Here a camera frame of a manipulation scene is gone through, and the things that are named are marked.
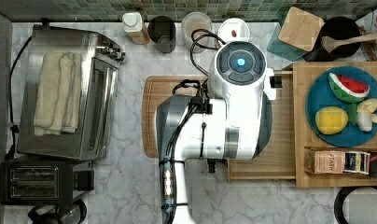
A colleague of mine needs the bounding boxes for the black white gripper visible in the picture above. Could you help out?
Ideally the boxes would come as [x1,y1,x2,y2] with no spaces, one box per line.
[270,76,283,89]

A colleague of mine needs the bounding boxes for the wooden drawer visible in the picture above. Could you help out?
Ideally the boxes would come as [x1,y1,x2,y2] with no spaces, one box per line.
[227,71,296,183]

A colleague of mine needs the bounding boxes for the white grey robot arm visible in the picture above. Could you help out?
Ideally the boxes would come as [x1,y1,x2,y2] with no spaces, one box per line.
[154,41,277,224]

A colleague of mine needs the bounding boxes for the bamboo drawer organizer shelf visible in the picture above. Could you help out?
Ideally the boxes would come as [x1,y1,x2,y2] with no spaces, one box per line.
[286,62,377,188]

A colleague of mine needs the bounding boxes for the blue round plate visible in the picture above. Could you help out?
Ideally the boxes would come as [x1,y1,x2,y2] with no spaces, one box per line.
[306,66,377,147]

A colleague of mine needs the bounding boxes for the glass container bamboo lid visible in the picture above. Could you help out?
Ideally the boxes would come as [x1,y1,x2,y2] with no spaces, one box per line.
[267,7,324,62]

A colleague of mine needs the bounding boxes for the wooden spoon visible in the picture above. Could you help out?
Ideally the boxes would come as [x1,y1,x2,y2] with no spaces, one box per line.
[321,33,377,52]

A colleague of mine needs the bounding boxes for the toy lemon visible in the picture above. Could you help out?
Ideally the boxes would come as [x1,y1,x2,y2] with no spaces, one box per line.
[315,106,348,135]

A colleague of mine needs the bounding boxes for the white lid round container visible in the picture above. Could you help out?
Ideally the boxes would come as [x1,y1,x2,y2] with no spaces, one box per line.
[217,18,250,43]

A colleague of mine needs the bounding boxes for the toy watermelon slice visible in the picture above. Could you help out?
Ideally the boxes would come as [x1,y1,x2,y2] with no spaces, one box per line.
[328,73,370,103]

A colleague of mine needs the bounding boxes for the black pot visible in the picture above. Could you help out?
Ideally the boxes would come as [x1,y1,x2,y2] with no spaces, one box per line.
[303,17,361,62]

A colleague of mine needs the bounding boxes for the stash tea box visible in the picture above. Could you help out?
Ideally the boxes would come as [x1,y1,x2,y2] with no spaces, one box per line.
[304,149,345,175]

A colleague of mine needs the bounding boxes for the toy garlic banana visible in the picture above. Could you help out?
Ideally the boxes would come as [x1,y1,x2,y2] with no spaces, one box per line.
[356,98,377,132]

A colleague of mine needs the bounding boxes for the clear plastic jar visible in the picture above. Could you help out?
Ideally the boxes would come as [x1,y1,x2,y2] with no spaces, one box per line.
[181,12,212,53]

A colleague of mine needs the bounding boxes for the tea bag packets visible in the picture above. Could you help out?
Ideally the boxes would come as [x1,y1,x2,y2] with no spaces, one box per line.
[343,151,370,175]

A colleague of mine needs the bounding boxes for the oats package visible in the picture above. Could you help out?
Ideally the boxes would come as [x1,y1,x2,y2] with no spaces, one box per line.
[356,9,377,62]

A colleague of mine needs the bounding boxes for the wooden cutting board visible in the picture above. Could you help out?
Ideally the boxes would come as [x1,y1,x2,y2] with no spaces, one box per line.
[141,75,206,159]

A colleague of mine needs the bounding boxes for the dark grey cup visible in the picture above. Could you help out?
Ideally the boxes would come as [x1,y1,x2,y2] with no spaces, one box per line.
[147,16,175,53]

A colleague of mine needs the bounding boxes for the black round object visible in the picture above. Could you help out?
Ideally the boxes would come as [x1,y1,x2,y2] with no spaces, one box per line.
[334,186,377,224]

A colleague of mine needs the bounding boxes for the white cap bottle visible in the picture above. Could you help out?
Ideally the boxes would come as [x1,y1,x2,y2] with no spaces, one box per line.
[122,12,149,45]

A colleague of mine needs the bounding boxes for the stainless steel toaster oven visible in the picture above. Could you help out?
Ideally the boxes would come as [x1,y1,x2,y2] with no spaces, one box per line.
[18,25,125,161]

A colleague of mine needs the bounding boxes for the folded beige towel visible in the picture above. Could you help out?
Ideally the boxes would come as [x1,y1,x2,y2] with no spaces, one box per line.
[33,51,82,136]

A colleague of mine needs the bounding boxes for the black kettle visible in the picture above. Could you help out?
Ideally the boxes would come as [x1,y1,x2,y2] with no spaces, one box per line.
[28,199,87,224]

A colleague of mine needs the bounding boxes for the black two-slot toaster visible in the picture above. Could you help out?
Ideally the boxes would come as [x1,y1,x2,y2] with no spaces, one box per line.
[0,158,94,205]

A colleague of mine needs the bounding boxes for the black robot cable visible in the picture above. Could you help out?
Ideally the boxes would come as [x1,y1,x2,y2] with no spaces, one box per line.
[160,28,227,224]

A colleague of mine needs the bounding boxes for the black toaster oven cord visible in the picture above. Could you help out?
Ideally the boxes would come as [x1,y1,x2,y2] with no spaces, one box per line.
[4,35,33,161]

